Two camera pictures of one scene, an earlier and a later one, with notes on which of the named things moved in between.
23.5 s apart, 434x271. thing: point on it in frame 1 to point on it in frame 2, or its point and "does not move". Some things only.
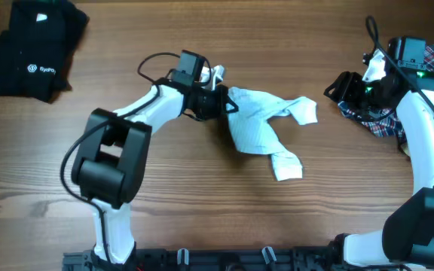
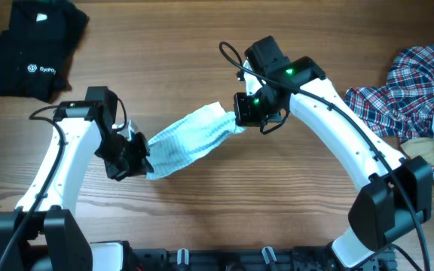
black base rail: [286, 259] does not move
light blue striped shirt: [255, 135] to [187, 135]
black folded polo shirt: [32, 58] does not move
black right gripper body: [351, 88] to [254, 110]
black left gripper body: [208, 103] to [123, 156]
